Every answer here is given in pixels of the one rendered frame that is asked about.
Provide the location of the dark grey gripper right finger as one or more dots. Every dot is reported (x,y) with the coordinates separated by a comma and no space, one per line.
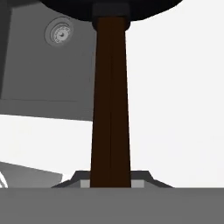
(140,178)

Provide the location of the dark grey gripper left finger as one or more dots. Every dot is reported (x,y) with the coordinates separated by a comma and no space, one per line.
(81,178)

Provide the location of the grey sink basin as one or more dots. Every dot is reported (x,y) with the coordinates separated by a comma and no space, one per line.
(38,75)

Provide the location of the grey hob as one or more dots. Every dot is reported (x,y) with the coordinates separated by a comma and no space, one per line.
(32,176)

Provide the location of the round metal sink drain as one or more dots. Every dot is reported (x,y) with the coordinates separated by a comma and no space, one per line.
(58,31)

